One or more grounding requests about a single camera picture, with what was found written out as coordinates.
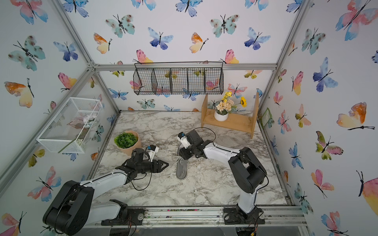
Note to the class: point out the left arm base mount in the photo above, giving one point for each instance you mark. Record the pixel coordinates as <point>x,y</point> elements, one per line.
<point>125,215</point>

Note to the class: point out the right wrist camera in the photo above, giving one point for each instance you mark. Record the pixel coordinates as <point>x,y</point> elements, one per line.
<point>183,139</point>

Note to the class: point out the aluminium front rail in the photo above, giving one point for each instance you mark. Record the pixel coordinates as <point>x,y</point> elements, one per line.
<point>210,216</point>

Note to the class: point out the grey canvas sneaker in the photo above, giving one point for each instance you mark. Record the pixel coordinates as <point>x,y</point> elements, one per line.
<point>182,168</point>

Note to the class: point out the white mesh wall basket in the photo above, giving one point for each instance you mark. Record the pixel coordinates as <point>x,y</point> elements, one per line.
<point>76,123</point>

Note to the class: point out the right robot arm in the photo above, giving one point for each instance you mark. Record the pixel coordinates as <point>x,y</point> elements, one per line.
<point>247,170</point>

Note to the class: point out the green framed wall card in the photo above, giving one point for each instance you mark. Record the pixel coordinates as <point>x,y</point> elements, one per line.
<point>267,119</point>

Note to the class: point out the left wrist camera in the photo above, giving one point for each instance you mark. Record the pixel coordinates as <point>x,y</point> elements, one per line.
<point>152,150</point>

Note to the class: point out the green plant in terracotta pot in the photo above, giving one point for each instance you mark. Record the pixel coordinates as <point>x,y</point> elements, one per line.
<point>128,141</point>

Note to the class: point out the wooden shelf rack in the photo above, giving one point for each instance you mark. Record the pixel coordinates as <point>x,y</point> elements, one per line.
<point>234,121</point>

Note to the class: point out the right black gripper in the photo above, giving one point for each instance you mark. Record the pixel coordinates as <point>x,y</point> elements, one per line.
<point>183,154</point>

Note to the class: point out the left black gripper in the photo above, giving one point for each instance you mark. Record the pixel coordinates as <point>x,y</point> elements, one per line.
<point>158,168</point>

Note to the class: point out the flowers in white pot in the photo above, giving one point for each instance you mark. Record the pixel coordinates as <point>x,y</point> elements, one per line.
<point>227,106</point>

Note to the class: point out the black wire wall basket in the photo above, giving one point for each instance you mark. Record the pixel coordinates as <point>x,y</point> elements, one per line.
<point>179,78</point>

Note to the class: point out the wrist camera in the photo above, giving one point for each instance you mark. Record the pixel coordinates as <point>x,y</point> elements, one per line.
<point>183,139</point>
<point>152,150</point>

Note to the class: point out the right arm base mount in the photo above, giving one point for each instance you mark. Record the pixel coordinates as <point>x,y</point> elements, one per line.
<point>235,216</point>

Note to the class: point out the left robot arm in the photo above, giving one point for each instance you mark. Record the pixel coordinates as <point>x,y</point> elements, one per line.
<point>73,206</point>

